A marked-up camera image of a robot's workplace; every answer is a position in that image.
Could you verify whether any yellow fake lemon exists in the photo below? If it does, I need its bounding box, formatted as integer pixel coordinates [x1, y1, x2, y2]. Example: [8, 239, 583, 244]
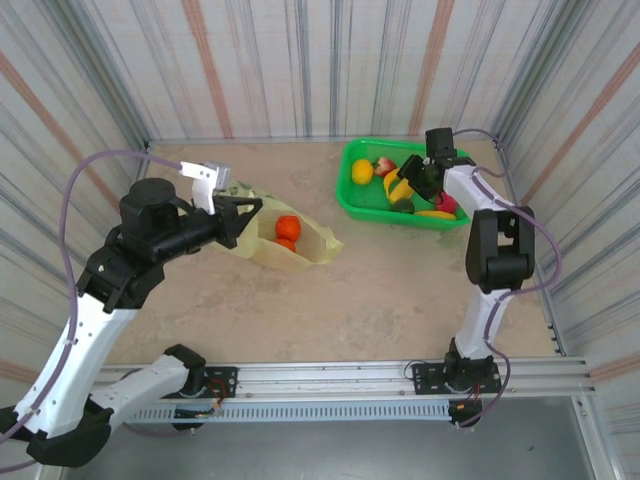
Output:
[351, 158, 375, 187]

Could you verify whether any yellow translucent plastic bag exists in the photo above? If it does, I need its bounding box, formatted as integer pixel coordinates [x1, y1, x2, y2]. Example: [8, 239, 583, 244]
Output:
[212, 182, 345, 274]

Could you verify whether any green plastic basket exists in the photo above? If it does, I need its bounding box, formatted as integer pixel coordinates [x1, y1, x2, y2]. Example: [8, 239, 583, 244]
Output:
[334, 137, 474, 232]

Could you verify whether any small circuit board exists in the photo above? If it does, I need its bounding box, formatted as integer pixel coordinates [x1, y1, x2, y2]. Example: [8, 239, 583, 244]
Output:
[173, 407, 224, 420]

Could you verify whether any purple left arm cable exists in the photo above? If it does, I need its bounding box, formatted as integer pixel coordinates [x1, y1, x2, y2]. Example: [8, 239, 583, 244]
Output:
[0, 149, 201, 474]

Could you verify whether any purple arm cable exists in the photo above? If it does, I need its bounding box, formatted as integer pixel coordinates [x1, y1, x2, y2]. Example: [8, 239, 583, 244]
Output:
[0, 149, 201, 474]
[452, 127, 564, 431]

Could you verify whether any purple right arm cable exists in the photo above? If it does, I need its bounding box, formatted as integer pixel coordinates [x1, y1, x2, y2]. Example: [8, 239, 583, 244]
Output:
[452, 127, 564, 431]

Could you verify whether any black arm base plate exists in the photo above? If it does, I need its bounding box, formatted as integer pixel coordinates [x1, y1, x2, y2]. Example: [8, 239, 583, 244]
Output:
[412, 360, 502, 397]
[197, 366, 240, 401]

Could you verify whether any long aluminium rail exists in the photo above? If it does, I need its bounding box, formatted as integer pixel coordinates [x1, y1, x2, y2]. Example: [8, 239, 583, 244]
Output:
[97, 355, 599, 401]

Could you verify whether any grey slotted cable duct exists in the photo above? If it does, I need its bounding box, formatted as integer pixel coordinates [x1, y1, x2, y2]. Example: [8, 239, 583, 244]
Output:
[122, 402, 451, 424]

